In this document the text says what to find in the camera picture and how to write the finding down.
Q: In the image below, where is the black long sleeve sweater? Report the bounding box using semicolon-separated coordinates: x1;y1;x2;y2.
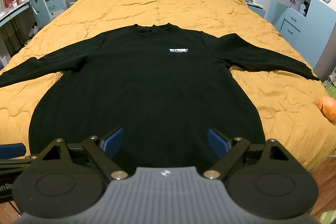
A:
1;24;315;173

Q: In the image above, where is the white blue wardrobe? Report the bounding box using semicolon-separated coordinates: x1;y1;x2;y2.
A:
268;0;335;80

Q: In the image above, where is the orange plush toy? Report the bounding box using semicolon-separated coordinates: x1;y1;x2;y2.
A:
317;96;336;122

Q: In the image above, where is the blue nightstand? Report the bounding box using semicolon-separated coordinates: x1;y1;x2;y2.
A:
245;0;266;18

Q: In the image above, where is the white blue desk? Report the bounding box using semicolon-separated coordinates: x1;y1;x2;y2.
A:
1;3;29;57

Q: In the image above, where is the blue desk chair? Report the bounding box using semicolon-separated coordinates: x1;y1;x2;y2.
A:
29;0;51;30

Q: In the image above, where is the mustard yellow quilt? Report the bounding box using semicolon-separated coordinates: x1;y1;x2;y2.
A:
1;0;335;172

